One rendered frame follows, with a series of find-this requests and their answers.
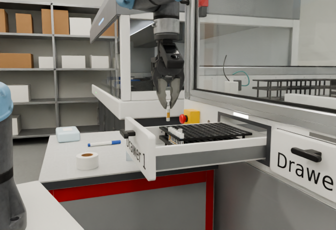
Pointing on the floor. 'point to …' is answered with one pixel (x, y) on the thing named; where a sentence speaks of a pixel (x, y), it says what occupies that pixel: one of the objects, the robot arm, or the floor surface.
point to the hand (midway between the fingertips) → (168, 104)
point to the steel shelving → (53, 61)
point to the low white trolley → (125, 188)
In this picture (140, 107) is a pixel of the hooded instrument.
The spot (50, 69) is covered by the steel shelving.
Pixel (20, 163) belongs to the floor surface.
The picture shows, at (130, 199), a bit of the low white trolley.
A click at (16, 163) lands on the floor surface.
